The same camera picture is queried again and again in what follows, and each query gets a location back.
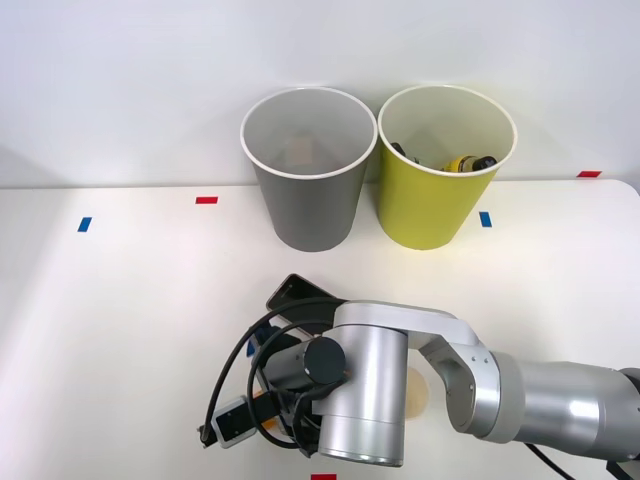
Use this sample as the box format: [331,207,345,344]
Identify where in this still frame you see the grey plastic waste bin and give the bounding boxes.
[239,86,378,254]

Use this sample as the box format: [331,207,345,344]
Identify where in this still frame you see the small cream paper cup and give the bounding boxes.
[405,367,432,420]

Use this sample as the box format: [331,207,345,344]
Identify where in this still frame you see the yellow bottle with black cap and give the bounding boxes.
[439,154,497,174]

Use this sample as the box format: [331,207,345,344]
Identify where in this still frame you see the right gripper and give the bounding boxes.
[247,323,308,367]

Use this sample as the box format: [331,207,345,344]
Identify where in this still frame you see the black smartphone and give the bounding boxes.
[263,272,347,337]

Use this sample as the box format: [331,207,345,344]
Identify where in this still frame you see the yellow-green plastic waste bin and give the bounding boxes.
[376,84,518,252]

